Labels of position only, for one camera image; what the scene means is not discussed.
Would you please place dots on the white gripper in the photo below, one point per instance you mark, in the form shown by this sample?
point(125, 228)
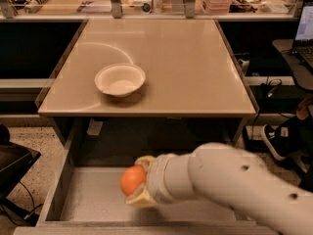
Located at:
point(157, 179)

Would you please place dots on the orange fruit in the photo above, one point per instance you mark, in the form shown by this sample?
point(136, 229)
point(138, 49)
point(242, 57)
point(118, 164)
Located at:
point(132, 178)

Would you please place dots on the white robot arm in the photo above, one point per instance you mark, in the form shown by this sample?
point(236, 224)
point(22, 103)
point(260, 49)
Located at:
point(225, 175)

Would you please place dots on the open grey top drawer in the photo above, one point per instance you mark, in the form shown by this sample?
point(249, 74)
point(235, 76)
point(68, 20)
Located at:
point(85, 199)

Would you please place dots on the beige counter cabinet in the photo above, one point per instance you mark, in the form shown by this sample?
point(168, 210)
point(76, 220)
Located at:
point(189, 66)

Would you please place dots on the white paper bowl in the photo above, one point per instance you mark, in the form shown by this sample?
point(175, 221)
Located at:
point(120, 80)

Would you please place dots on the black bin at left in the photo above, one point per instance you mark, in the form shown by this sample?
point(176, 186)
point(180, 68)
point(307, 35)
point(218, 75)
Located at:
point(15, 161)

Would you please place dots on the black and white sneaker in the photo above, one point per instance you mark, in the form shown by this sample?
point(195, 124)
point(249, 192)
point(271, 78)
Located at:
point(273, 142)

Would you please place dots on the open laptop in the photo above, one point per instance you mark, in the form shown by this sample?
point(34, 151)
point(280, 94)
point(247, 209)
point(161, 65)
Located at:
point(303, 39)

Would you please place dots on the black coiled spring tool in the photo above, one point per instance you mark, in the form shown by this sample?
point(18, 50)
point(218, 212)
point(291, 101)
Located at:
point(33, 6)

